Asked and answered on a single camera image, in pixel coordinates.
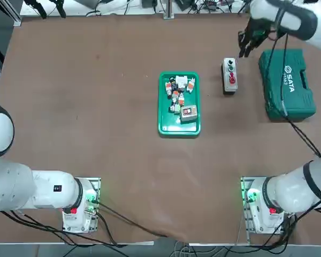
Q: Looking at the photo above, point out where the black base cable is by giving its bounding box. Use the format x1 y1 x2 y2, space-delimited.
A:
97 202 169 239

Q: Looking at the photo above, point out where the white terminal block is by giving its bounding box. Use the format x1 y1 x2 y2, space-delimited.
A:
175 75 189 90

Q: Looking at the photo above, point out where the aluminium corner post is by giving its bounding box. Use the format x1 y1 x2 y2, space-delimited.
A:
164 0 175 20

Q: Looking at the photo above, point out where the green plastic tray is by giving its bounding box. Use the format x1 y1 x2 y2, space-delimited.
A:
157 71 202 139

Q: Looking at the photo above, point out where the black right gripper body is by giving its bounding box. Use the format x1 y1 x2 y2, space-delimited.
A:
244 18 271 45

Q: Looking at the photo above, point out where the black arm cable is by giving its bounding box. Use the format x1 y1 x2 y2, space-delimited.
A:
264 7 321 158

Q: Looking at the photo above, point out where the grey switch box red display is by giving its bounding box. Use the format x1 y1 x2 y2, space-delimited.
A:
179 104 198 124

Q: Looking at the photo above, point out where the green plastic tool case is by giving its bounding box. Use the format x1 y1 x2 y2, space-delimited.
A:
258 48 317 122

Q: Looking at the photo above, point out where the white button box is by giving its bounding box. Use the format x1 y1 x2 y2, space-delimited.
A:
220 57 239 95

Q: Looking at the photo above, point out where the black tripod leg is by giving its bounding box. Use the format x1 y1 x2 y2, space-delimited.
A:
52 0 66 18
25 0 48 19

